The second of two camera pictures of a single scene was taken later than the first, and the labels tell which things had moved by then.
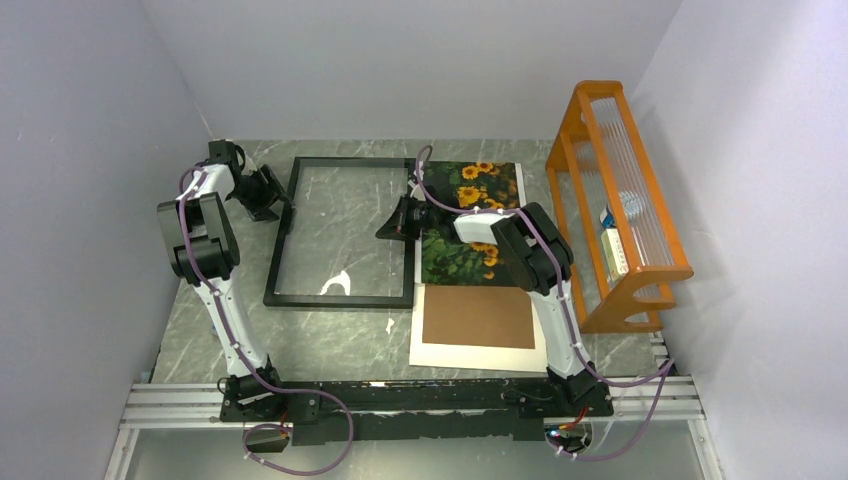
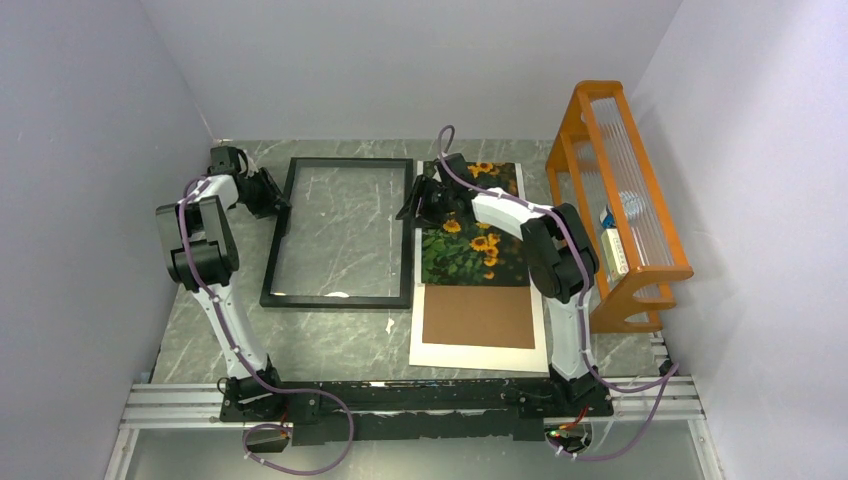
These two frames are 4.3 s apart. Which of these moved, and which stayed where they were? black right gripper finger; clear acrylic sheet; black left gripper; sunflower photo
Moved: black right gripper finger
Stayed: clear acrylic sheet; black left gripper; sunflower photo
